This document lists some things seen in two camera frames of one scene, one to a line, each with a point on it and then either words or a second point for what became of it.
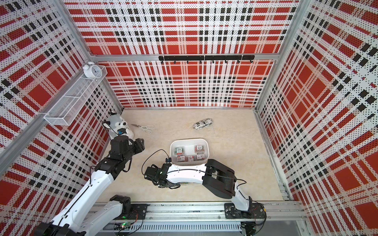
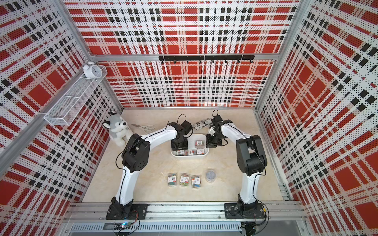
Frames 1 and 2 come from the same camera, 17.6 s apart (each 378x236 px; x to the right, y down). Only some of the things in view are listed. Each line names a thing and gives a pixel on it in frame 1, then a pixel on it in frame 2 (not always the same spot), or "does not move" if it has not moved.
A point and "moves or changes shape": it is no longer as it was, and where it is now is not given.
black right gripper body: (174, 185) -> (214, 140)
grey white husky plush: (117, 126) does not move
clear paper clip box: (180, 159) -> (180, 152)
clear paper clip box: (199, 149) moves or changes shape
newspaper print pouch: (203, 123) does not move
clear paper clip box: (200, 156) moves or changes shape
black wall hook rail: (206, 58) does not move
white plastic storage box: (189, 151) moves or changes shape
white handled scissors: (146, 129) does not move
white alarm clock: (90, 71) does not move
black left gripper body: (137, 147) -> (179, 144)
